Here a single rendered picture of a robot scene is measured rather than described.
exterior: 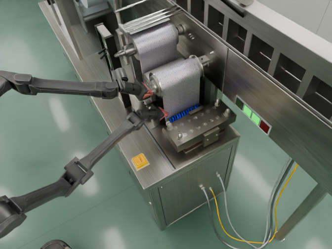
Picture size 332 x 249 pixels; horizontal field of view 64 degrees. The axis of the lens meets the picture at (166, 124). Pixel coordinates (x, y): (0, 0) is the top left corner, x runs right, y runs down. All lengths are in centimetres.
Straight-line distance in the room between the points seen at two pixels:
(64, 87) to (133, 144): 57
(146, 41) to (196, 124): 53
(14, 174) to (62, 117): 77
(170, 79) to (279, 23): 57
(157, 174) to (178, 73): 56
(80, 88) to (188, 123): 62
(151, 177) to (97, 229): 106
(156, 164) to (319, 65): 95
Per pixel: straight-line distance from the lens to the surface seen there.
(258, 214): 242
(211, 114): 156
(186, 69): 142
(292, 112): 118
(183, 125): 150
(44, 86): 130
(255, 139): 278
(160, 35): 152
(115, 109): 183
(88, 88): 126
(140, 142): 162
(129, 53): 151
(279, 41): 109
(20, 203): 99
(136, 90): 130
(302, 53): 104
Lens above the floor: 221
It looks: 51 degrees down
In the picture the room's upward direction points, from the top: 7 degrees counter-clockwise
